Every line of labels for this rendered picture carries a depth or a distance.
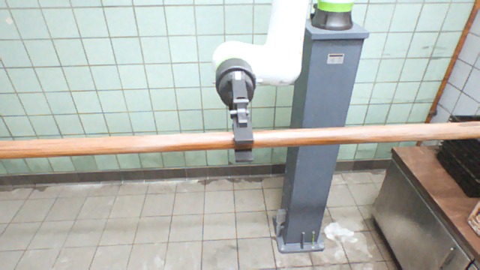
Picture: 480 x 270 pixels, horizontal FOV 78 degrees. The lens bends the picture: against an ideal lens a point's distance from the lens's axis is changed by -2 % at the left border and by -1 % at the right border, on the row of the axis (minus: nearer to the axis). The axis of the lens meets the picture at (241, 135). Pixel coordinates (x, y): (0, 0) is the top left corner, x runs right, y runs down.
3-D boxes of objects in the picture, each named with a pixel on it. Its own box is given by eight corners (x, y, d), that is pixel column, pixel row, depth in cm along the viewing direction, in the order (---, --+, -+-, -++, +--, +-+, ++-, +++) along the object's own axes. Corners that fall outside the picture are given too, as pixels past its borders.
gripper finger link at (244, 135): (250, 120, 53) (250, 116, 52) (253, 143, 47) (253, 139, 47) (232, 121, 53) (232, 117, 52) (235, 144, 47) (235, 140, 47)
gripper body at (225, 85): (253, 67, 65) (257, 86, 58) (252, 102, 70) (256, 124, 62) (218, 69, 65) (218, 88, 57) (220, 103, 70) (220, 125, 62)
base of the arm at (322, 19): (300, 13, 124) (301, -2, 121) (334, 13, 125) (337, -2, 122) (317, 31, 103) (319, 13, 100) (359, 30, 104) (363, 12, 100)
